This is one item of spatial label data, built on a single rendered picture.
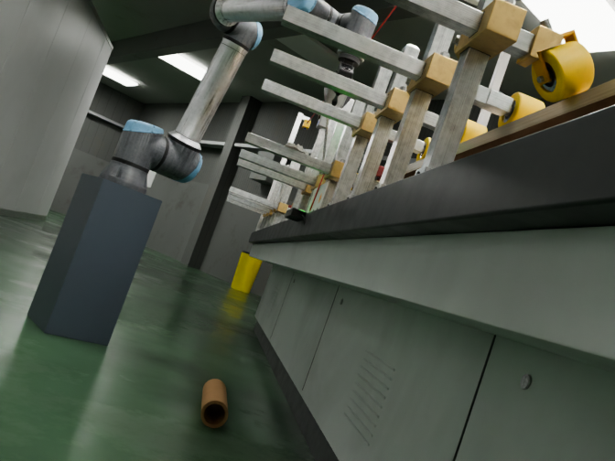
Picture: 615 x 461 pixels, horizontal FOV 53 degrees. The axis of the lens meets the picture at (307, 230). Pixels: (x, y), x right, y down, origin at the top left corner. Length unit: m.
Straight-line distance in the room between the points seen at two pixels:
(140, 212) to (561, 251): 2.04
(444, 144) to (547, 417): 0.41
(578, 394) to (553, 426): 0.06
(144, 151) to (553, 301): 2.10
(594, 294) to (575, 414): 0.35
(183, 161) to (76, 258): 0.58
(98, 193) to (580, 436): 1.93
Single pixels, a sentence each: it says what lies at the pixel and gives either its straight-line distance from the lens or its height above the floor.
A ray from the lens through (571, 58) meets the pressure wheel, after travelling 1.01.
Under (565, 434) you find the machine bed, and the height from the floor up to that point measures 0.43.
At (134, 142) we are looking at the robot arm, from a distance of 2.50.
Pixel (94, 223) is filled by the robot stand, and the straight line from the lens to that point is 2.41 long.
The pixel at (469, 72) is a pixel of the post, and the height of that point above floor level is 0.88.
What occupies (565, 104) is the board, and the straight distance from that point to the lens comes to 1.05.
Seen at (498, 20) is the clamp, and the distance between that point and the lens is 0.96.
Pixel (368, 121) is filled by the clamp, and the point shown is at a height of 0.95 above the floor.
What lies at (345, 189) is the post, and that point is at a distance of 1.68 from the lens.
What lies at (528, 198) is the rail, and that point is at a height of 0.63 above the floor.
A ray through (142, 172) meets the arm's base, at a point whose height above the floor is 0.68.
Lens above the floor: 0.50
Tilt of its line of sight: 4 degrees up
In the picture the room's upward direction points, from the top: 20 degrees clockwise
